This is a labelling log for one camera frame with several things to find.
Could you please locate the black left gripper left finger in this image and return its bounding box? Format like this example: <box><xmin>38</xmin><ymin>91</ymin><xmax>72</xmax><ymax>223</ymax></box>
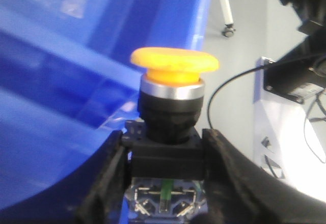
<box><xmin>76</xmin><ymin>130</ymin><xmax>127</xmax><ymax>223</ymax></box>

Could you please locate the black robot equipment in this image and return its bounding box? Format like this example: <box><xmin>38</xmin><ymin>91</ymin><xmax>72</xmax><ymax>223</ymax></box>
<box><xmin>263</xmin><ymin>0</ymin><xmax>325</xmax><ymax>104</ymax></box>

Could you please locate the white robot base panel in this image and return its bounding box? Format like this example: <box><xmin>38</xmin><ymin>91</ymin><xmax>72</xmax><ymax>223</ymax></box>
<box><xmin>253</xmin><ymin>70</ymin><xmax>325</xmax><ymax>202</ymax></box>

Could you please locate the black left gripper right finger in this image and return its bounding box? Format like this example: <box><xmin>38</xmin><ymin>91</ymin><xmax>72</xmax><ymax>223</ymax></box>
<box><xmin>202</xmin><ymin>129</ymin><xmax>325</xmax><ymax>223</ymax></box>

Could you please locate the white stand leg with caster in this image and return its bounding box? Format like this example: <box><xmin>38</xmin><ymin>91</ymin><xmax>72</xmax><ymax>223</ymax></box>
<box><xmin>219</xmin><ymin>0</ymin><xmax>235</xmax><ymax>38</ymax></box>

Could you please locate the black cable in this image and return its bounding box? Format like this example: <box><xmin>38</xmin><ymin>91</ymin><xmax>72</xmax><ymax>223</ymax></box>
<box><xmin>206</xmin><ymin>53</ymin><xmax>326</xmax><ymax>130</ymax></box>

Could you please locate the yellow mushroom push button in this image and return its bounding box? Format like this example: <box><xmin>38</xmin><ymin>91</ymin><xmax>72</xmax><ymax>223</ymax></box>
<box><xmin>122</xmin><ymin>47</ymin><xmax>219</xmax><ymax>223</ymax></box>

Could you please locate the blue plastic source bin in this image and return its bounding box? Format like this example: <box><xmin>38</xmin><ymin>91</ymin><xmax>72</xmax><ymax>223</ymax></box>
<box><xmin>1</xmin><ymin>0</ymin><xmax>210</xmax><ymax>223</ymax></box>

